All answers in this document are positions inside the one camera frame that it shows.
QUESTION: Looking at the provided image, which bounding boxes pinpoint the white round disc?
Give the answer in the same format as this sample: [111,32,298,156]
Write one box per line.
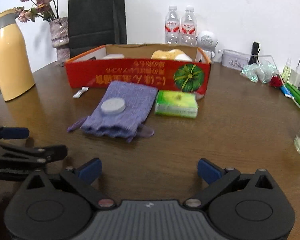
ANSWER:
[101,98,126,115]

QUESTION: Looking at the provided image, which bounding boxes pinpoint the purple towel cloth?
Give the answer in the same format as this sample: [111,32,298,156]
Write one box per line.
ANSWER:
[67,81,158,142]

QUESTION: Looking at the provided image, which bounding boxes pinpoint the yellow thermos jug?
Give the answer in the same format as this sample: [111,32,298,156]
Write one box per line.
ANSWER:
[0,9,35,102]

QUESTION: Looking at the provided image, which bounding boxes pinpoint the small white sachet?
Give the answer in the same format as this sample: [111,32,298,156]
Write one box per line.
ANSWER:
[72,87,89,99]

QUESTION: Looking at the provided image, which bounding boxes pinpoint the green tissue pack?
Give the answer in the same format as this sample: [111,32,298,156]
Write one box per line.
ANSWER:
[154,90,198,119]

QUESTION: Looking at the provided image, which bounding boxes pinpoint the red small ornament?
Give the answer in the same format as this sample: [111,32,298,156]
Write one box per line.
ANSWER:
[268,75,283,88]

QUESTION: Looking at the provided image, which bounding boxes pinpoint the green blue toothbrush pack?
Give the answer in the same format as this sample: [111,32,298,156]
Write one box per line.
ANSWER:
[280,58,300,112]

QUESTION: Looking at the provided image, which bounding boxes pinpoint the red cardboard box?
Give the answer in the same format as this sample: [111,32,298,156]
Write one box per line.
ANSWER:
[65,44,211,98]

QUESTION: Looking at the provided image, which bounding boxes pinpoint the teal crumpled plastic wrap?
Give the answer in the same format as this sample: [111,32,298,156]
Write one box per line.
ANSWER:
[240,61,278,84]

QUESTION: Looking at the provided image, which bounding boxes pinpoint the white tin box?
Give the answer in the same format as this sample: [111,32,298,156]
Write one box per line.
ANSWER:
[221,49,250,71]

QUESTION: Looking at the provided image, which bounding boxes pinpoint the white plastic case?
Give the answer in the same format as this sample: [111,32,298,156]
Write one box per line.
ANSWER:
[102,54,125,60]

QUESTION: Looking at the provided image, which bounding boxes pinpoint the yellow white plush toy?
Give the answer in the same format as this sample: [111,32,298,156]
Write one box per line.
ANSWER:
[151,49,192,62]

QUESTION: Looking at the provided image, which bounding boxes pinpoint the pink artificial flowers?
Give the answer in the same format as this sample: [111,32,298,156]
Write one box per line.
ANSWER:
[15,0,60,23]

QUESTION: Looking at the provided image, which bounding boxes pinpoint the white round robot toy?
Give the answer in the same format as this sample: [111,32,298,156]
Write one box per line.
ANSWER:
[197,30,218,59]

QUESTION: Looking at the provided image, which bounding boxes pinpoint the black paper bag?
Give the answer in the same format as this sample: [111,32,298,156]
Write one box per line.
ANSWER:
[68,0,127,57]

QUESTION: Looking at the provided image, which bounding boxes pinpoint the right water bottle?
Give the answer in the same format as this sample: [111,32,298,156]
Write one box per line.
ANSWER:
[180,7,197,47]

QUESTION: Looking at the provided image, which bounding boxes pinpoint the water bottle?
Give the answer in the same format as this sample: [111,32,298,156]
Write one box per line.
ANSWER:
[165,5,180,44]
[180,7,197,47]

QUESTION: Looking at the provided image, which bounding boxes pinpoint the left water bottle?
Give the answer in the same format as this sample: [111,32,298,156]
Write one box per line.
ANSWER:
[165,5,180,44]

